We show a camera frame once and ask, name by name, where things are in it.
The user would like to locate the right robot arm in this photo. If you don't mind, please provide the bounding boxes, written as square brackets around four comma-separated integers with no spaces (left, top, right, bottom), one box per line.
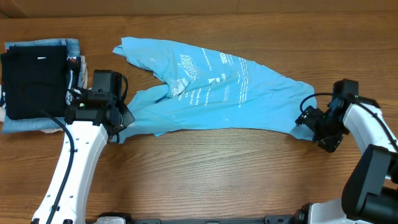
[291,93,397,223]

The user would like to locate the folded blue jeans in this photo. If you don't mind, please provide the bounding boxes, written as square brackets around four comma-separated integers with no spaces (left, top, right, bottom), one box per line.
[1,39,80,134]

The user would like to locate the light blue printed t-shirt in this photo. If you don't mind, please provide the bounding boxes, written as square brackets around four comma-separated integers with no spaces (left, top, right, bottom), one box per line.
[114,37,314,141]

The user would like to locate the folded black printed garment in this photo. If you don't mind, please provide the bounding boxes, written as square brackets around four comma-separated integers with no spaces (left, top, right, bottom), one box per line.
[65,56,84,106]

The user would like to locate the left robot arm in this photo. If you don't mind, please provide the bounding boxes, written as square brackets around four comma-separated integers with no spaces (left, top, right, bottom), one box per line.
[32,100,134,223]

